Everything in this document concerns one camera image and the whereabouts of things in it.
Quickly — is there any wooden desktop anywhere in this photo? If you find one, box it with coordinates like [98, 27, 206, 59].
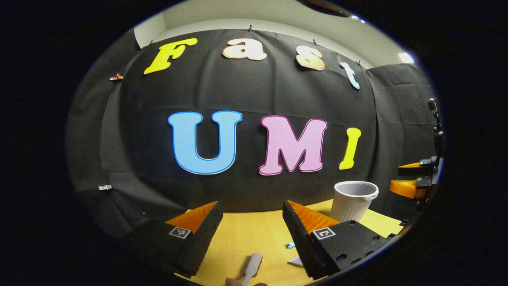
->
[175, 199, 405, 286]

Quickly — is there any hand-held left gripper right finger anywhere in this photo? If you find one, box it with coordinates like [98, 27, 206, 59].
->
[283, 200, 391, 280]

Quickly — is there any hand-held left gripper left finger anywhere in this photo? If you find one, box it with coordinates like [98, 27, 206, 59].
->
[131, 201, 223, 278]

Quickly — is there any white ribbed garbage bin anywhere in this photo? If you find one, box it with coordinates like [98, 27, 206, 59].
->
[329, 181, 379, 223]

